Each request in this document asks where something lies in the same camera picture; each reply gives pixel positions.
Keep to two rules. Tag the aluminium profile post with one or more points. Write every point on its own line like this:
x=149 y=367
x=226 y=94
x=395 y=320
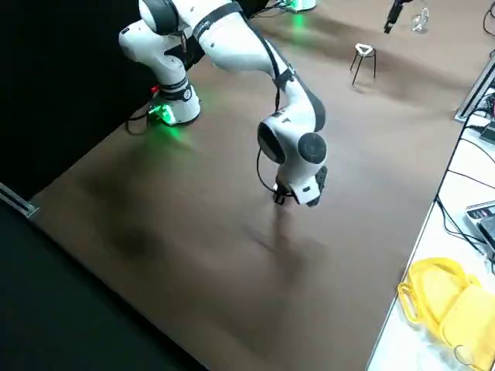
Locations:
x=473 y=92
x=19 y=201

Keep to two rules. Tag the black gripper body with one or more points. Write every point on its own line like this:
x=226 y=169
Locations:
x=402 y=2
x=287 y=189

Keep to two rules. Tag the yellow plastic bag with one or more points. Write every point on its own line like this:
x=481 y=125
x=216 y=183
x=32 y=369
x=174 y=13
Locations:
x=456 y=301

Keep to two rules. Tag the grey electronic device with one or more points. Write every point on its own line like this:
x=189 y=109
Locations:
x=483 y=216

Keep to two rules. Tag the clear glass alcohol lamp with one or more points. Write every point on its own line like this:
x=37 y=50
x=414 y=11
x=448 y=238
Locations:
x=419 y=21

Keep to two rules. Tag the white clay triangle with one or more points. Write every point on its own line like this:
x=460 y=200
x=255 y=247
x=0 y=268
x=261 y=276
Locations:
x=363 y=47

